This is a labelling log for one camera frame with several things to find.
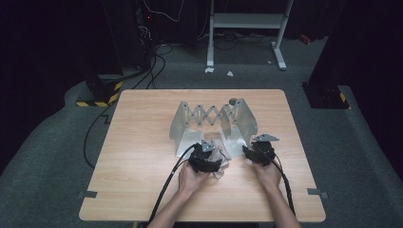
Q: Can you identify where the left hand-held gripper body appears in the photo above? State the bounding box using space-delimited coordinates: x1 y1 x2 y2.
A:
188 139 223 174

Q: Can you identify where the black floor cable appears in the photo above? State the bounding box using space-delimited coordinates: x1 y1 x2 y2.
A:
83 101 120 169

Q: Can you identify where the person's left hand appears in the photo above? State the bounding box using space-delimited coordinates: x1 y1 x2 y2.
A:
178 162 212 197

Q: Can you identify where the bundle of black cables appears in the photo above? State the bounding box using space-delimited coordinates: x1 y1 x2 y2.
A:
131 43 175 90

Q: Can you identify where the black yellow striped base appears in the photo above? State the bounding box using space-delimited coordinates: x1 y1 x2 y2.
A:
302 83 352 110
75 74 124 107

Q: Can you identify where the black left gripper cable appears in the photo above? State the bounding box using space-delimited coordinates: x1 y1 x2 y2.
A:
144 142 203 228

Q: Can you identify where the dark equipment tower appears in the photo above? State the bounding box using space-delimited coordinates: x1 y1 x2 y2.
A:
103 0 153 70

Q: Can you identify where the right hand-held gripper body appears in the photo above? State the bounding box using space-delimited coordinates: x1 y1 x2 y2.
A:
246 133 280 167

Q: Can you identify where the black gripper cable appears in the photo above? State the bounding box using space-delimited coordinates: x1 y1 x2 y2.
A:
270 153 297 217
144 142 203 228

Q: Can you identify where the person's right hand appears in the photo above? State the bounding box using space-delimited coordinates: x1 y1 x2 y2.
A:
253 160 283 192

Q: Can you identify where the thin white wire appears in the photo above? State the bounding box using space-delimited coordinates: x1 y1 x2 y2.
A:
142 0 186 24

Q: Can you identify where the grey tape piece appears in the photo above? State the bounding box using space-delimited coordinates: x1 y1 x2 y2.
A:
78 190 98 200
307 187 329 200

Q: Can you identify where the expandable metal bookend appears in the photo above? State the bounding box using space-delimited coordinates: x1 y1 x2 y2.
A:
169 98 259 159

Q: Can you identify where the white metal stand frame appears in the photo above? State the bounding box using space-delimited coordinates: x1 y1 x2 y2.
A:
206 0 294 71

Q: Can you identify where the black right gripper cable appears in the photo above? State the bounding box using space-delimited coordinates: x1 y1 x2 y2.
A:
270 153 297 217

